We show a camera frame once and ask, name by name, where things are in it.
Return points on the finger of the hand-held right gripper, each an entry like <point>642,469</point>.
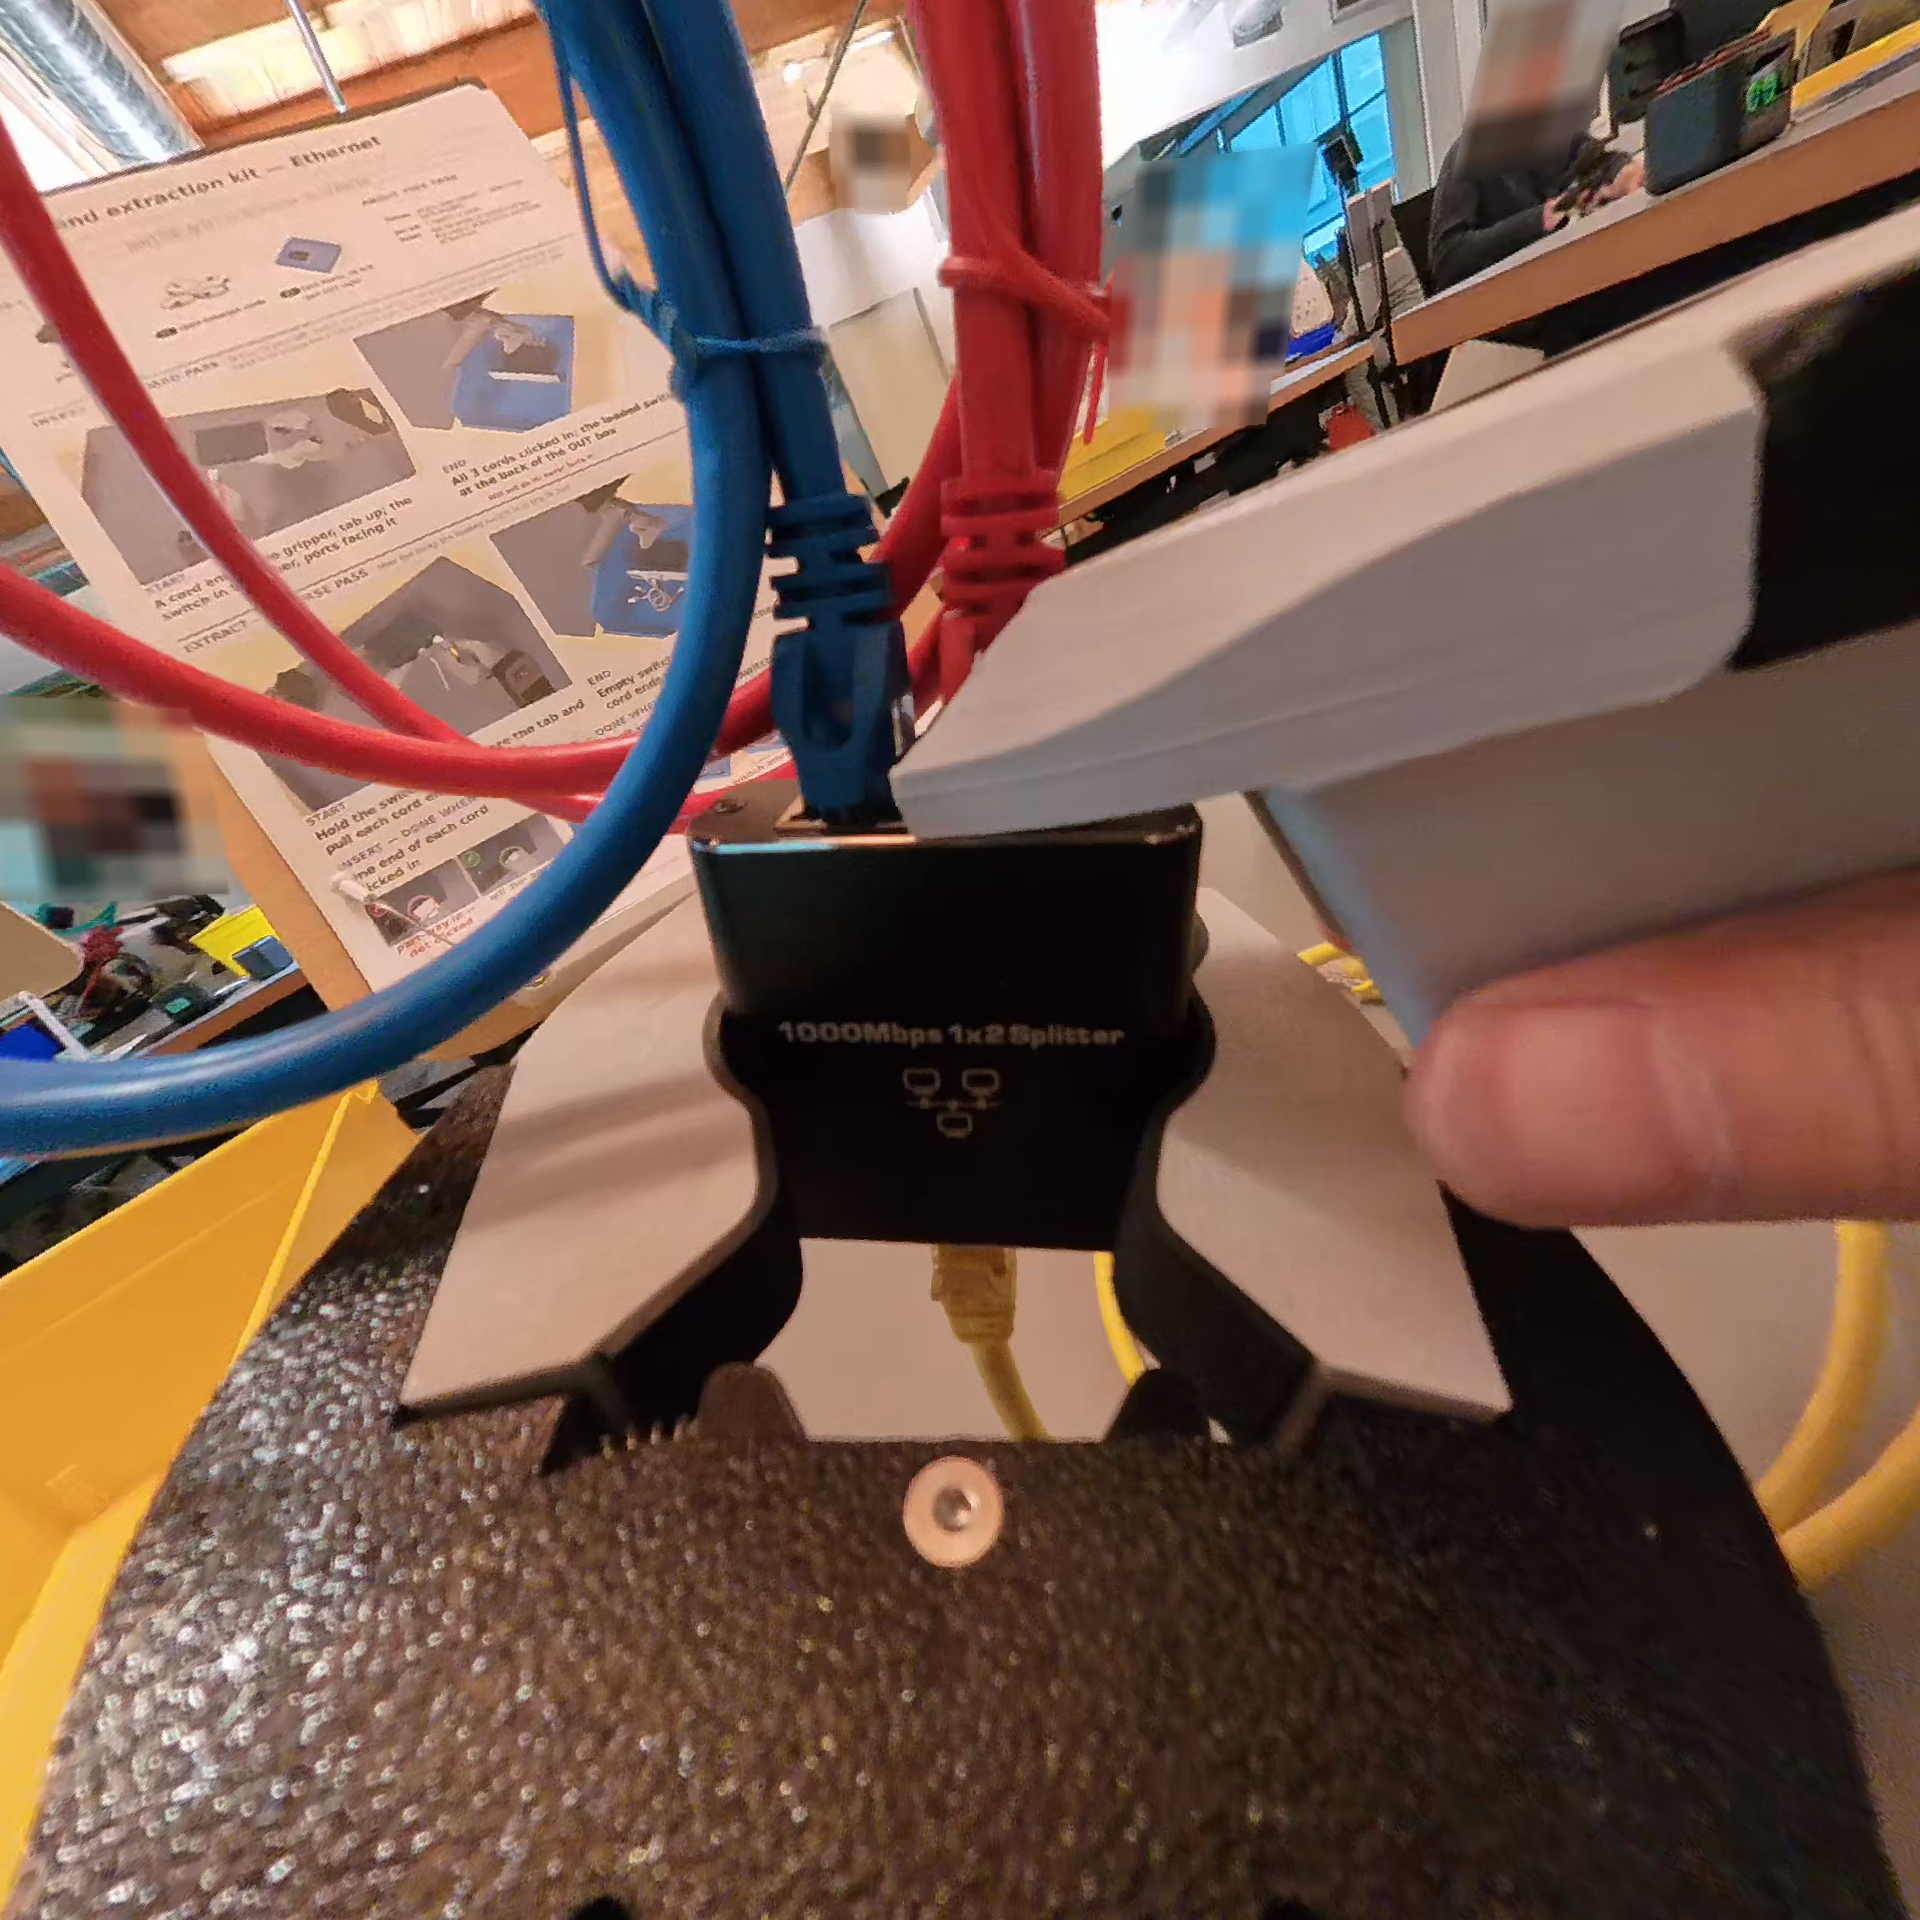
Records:
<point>1349,600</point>

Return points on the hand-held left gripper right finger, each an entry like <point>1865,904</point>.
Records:
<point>1319,1200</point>

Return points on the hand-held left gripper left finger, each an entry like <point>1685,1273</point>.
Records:
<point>599,1200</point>

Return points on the black ethernet splitter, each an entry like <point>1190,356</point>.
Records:
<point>960,931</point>

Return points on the yellow plastic bin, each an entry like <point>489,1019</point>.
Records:
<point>119,1350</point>
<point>240,943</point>

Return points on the person's right hand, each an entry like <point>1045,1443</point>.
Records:
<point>1725,1080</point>

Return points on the grey table with wooden edge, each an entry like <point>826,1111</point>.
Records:
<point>1200,452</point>
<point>225,1014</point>
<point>1575,278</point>

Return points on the stack of yellow bins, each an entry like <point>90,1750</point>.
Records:
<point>1119,452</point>

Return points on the black cup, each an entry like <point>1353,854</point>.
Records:
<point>1711,100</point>

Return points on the instruction sheet on stand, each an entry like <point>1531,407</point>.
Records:
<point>277,902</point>

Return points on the printed instruction sheet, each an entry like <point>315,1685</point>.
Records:
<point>376,376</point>

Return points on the silver spiral air duct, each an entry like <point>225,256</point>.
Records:
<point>77,77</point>

